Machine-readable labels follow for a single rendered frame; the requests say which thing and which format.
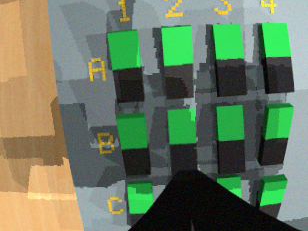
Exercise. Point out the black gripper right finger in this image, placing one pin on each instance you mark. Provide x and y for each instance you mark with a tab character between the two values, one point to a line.
214	208

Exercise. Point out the light grey switch panel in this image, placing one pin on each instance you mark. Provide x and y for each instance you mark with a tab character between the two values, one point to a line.
148	88

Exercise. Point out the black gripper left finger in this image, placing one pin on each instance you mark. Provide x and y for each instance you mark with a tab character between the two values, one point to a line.
172	210

